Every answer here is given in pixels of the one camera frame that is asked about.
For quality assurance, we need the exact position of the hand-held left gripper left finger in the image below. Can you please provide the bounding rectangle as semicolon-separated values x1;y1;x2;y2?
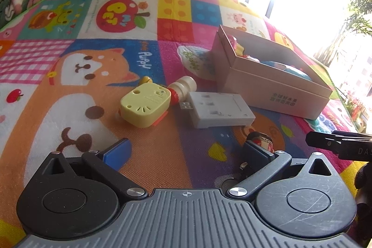
36;138;148;202

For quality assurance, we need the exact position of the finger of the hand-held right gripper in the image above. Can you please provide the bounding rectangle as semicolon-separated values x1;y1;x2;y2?
331;130;372;139
306;131;345;147

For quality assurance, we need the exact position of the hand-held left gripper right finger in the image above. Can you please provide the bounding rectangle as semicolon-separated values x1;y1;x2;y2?
227;140;339;202

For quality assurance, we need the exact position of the painted wooden figurine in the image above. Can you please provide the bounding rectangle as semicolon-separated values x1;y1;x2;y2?
246;132;276;153

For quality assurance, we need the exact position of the beige cardboard box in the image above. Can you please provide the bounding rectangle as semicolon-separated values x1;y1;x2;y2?
210;24;333;121

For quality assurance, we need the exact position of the blue white plastic packet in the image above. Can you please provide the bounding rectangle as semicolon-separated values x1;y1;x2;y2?
259;60;314;82

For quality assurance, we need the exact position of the pale yellow plastic toy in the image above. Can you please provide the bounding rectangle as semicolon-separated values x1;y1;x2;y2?
120;76;173;129

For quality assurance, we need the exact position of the grey plug-in device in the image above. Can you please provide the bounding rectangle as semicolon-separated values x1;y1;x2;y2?
179;91;256;129

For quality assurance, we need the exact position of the cream toy bottle red band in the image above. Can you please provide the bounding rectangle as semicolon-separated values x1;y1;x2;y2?
168;76;198;106

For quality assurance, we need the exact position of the colourful printed play mat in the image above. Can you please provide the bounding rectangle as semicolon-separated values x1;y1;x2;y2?
0;0;372;248

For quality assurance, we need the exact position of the green cloth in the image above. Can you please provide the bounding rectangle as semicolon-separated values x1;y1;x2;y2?
0;0;18;28

